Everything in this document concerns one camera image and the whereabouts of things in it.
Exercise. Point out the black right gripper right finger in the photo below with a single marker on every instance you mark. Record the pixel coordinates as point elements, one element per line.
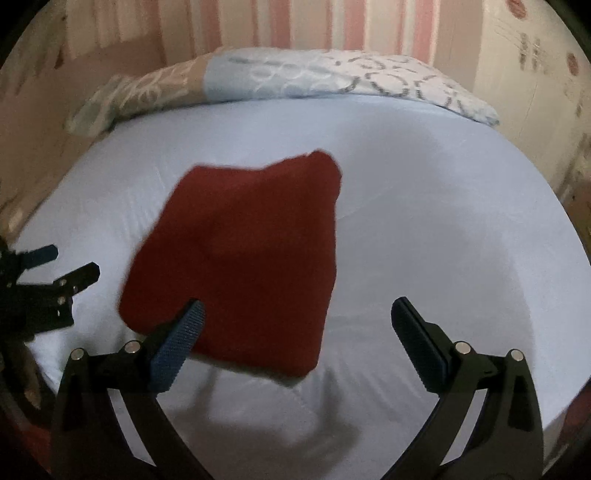
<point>487,421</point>

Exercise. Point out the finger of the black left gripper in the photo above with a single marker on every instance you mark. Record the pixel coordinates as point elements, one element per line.
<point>47,307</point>
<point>27,260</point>

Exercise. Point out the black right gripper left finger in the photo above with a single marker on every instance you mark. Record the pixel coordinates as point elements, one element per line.
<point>87,441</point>

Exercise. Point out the dark red knitted sweater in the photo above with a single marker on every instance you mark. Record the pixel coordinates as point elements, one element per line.
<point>257,248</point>

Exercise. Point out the beige padded headboard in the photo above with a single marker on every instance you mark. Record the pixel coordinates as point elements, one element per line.
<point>36,150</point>

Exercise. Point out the light blue bed sheet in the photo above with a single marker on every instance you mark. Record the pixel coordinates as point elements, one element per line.
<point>434,207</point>

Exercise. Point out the patterned blue beige pillow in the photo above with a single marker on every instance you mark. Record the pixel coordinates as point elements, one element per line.
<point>264,73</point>

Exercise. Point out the pink striped curtain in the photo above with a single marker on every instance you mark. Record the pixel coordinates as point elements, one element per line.
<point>189,28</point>

